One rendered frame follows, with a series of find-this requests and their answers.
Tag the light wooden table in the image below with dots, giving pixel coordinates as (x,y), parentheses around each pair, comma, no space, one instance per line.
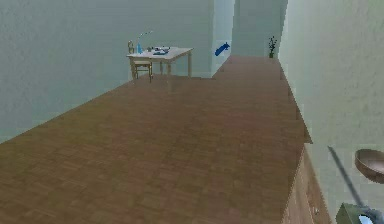
(176,53)

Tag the blue flat object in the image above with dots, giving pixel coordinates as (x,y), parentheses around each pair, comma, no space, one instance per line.
(160,52)

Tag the wooden chair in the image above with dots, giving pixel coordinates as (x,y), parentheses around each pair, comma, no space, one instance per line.
(141,64)

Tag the dark small dish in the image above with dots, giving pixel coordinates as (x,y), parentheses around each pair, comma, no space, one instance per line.
(162,48)

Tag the blue bottle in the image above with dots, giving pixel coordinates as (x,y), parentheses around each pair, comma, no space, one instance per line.
(139,49)

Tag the white desk lamp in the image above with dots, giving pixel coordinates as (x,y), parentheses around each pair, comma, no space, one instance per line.
(144,34)

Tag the dark house plant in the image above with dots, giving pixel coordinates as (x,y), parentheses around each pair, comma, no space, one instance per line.
(272,46)

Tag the wooden cabinet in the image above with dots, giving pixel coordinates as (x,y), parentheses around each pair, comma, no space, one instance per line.
(305,196)

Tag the grey thin rod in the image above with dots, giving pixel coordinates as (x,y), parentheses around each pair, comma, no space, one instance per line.
(345,176)

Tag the brown bowl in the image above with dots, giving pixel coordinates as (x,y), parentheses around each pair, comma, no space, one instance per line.
(370,165)

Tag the green grey box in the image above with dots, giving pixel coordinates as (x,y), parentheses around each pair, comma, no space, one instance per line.
(353,215)

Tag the blue wall object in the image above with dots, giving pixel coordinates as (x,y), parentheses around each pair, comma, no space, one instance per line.
(221,48)

